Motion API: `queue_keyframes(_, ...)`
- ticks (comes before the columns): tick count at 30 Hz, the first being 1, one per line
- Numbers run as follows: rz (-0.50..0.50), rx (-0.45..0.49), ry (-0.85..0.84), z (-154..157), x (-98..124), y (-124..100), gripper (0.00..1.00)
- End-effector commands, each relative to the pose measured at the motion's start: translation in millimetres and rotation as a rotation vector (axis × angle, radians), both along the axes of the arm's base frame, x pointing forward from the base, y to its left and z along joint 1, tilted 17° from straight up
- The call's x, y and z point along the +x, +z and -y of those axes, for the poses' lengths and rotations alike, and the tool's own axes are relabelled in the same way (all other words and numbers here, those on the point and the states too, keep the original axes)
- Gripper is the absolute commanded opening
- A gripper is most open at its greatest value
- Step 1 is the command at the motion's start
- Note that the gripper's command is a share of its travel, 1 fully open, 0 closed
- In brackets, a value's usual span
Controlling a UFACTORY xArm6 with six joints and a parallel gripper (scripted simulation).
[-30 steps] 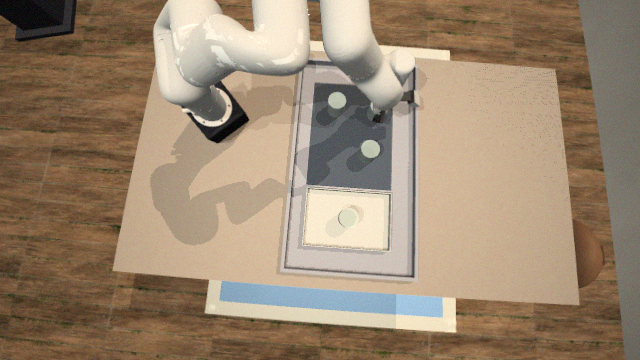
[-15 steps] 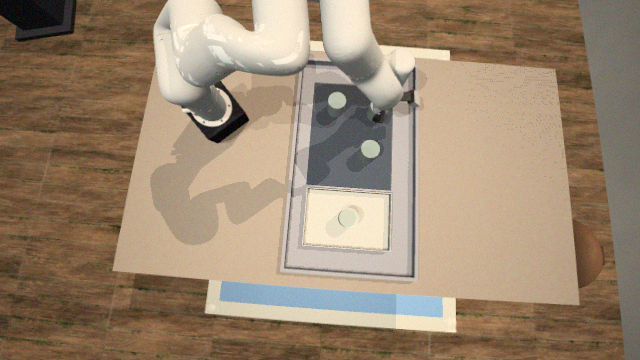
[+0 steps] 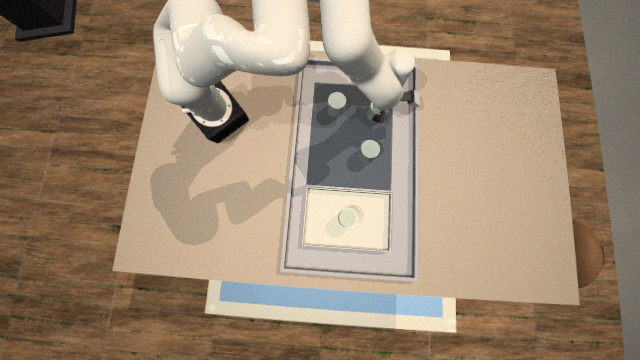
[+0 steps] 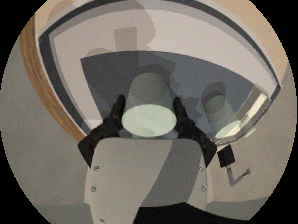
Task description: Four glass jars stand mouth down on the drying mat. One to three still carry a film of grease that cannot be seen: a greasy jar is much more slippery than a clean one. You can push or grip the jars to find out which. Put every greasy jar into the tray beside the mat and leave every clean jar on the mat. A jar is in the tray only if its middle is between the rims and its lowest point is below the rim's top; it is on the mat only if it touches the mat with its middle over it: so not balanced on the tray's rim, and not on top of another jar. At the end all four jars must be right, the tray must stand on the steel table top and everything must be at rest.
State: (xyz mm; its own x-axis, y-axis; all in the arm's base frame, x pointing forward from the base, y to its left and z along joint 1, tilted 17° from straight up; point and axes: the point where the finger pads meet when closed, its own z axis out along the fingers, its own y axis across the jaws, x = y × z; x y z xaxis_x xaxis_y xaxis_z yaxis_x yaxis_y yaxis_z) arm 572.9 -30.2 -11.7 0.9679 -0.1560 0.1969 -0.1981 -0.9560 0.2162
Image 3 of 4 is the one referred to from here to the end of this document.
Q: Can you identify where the clear glass cylinder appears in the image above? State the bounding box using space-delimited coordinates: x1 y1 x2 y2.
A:
338 208 359 228
328 92 346 117
367 102 376 122
358 140 380 163

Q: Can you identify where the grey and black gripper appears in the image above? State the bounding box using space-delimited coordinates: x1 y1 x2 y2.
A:
372 104 390 123

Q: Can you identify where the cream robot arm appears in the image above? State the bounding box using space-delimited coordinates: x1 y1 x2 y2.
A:
153 0 420 127

